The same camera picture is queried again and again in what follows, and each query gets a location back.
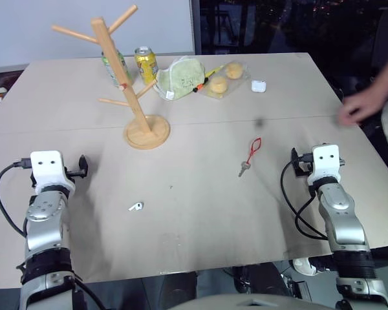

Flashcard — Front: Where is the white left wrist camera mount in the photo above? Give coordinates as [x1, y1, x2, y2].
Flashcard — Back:
[30, 150, 76, 189]

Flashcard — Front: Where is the white earbud case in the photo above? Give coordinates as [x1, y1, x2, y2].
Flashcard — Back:
[250, 79, 267, 94]

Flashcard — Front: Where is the person's bare hand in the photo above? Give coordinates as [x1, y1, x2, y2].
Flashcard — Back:
[338, 86, 386, 125]

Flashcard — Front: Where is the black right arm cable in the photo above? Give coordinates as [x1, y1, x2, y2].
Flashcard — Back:
[280, 159, 331, 242]

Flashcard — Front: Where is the green white cloth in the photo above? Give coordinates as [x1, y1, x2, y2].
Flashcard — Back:
[153, 56, 208, 101]

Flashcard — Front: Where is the green drink can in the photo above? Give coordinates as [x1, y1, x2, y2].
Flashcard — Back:
[101, 48, 133, 87]

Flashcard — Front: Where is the grey robot torso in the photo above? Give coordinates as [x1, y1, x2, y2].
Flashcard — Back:
[167, 291, 313, 310]

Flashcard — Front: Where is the wooden tree rack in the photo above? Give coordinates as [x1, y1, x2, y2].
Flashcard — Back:
[51, 4, 171, 150]

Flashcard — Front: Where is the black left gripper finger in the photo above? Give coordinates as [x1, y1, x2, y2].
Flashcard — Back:
[78, 154, 89, 179]

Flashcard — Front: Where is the clear plastic pastry bag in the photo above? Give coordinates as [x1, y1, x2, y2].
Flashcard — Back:
[201, 61, 249, 101]

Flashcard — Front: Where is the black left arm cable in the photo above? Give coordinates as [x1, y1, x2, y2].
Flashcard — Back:
[0, 157, 32, 237]

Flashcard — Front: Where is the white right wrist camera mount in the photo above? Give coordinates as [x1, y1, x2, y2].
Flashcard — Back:
[308, 144, 341, 182]

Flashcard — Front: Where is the white plastic part under table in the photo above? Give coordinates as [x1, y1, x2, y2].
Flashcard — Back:
[292, 257, 319, 276]

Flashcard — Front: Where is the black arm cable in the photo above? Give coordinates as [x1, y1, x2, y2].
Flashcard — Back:
[280, 159, 331, 242]
[0, 157, 32, 237]

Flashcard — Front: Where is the yellow drink can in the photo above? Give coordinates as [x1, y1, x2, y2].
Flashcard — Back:
[134, 46, 159, 85]

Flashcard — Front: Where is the silver key with red loop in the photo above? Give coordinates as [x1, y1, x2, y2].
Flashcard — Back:
[237, 137, 263, 178]

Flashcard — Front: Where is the round yellow pastry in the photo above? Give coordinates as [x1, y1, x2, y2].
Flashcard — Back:
[209, 76, 228, 94]
[224, 62, 245, 80]

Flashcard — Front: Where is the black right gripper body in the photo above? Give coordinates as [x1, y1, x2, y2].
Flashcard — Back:
[293, 153, 315, 178]

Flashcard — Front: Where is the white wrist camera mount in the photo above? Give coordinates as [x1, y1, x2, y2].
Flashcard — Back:
[30, 150, 76, 189]
[308, 144, 341, 182]

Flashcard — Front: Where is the yellow pen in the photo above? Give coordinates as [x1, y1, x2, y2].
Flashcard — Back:
[204, 64, 226, 78]

